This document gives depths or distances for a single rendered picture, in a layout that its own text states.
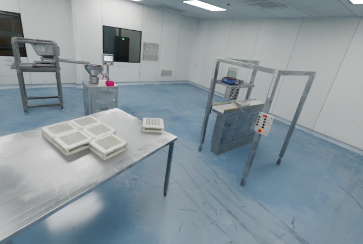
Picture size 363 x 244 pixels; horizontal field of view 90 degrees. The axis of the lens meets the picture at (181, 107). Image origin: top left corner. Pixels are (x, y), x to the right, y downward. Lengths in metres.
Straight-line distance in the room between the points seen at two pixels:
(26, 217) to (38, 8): 5.88
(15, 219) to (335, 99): 5.92
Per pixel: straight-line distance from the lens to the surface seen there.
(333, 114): 5.93
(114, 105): 4.41
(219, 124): 3.28
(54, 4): 6.78
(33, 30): 6.75
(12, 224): 1.45
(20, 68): 4.75
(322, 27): 6.08
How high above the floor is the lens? 1.89
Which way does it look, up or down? 20 degrees down
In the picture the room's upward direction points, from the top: 8 degrees clockwise
